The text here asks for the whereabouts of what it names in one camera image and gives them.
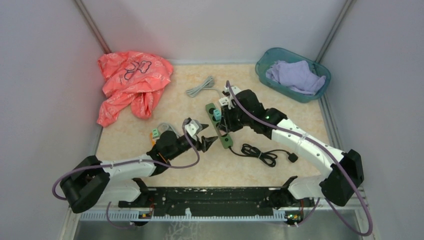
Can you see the teal plastic basket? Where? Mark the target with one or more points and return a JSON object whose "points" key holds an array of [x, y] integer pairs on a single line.
{"points": [[277, 53]]}

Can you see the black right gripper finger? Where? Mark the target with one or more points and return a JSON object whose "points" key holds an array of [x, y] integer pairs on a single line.
{"points": [[202, 126], [204, 143]]}

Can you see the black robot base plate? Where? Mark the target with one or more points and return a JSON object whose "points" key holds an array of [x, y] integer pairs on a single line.
{"points": [[215, 202]]}

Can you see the green plug adapter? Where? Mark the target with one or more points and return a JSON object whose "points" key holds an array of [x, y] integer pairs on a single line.
{"points": [[155, 133]]}

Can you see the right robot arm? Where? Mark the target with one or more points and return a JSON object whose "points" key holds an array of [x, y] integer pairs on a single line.
{"points": [[341, 173]]}

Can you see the pink patterned cloth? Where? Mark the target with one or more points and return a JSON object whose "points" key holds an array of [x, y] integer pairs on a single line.
{"points": [[132, 79]]}

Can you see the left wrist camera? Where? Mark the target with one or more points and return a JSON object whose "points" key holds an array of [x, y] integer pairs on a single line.
{"points": [[193, 127]]}

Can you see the orange power strip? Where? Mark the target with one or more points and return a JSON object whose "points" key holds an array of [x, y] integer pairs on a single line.
{"points": [[153, 142]]}

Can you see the lavender cloth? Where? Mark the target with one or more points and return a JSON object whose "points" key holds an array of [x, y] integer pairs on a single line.
{"points": [[296, 76]]}

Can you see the white power strip with USB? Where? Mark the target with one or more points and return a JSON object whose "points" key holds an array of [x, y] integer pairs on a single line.
{"points": [[225, 102]]}

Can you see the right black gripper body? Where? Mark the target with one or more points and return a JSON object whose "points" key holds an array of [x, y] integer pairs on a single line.
{"points": [[234, 120]]}

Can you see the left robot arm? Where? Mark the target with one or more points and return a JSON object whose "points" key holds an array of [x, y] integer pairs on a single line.
{"points": [[94, 182]]}

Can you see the green power strip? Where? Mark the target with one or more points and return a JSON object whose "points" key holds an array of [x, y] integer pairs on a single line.
{"points": [[225, 138]]}

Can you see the aluminium front rail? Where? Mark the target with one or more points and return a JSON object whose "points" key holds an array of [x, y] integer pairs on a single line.
{"points": [[114, 213]]}

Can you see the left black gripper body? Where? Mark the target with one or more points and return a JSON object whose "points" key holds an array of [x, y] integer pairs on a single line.
{"points": [[185, 144]]}

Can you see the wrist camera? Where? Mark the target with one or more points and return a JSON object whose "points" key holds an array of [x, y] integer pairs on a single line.
{"points": [[230, 93], [193, 127]]}

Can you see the teal plug adapter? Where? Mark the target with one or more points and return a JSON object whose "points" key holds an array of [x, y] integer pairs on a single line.
{"points": [[217, 115]]}

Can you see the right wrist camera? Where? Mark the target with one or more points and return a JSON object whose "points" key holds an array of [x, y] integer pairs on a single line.
{"points": [[230, 93]]}

